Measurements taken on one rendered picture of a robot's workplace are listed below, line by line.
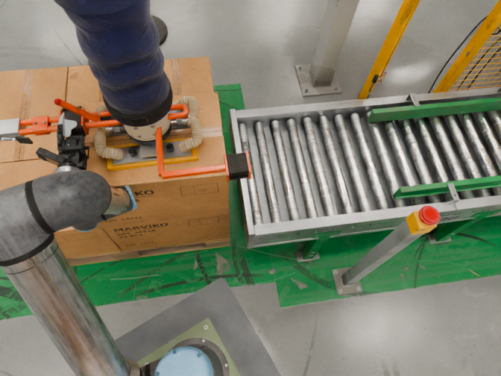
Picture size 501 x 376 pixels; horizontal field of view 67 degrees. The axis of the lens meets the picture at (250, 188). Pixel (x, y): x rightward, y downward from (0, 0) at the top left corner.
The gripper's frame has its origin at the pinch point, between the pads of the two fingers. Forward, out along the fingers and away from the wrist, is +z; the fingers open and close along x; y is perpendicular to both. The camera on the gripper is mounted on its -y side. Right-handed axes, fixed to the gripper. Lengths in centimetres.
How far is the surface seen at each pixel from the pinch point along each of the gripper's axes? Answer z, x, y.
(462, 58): 42, -29, 187
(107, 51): -10.1, 40.9, 26.1
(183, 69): 72, -53, 40
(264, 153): 10, -52, 78
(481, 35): 40, -13, 187
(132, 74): -9.8, 31.7, 30.2
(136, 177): -18.2, -12.7, 21.6
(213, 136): -3, -13, 52
